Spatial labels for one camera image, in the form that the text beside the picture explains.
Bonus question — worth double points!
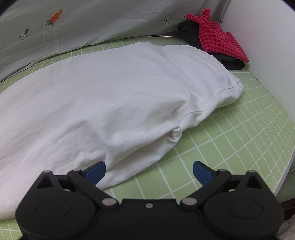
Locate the white trousers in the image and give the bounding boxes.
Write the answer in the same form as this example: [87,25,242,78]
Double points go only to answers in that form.
[1,42,244,220]

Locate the red checked folded garment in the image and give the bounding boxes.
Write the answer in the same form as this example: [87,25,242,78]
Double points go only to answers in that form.
[186,8,249,62]

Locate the black folded garment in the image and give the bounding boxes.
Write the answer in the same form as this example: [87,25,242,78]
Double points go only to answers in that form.
[178,20,245,70]

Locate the grey printed fabric backdrop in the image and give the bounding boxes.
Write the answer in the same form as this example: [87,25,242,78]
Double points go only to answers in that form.
[1,0,229,80]

